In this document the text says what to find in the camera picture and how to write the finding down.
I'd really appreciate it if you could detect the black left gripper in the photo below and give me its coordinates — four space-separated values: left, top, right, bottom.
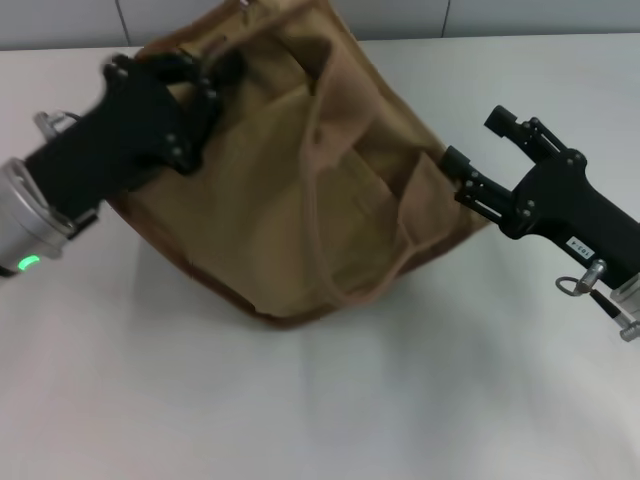
24 48 247 225

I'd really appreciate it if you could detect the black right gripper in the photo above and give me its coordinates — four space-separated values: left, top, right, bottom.
439 104 640 291

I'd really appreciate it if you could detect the khaki canvas food bag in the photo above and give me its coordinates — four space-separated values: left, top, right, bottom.
112 0 494 331

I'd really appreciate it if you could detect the left gripper cable plug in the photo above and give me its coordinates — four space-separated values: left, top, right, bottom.
33 110 80 144

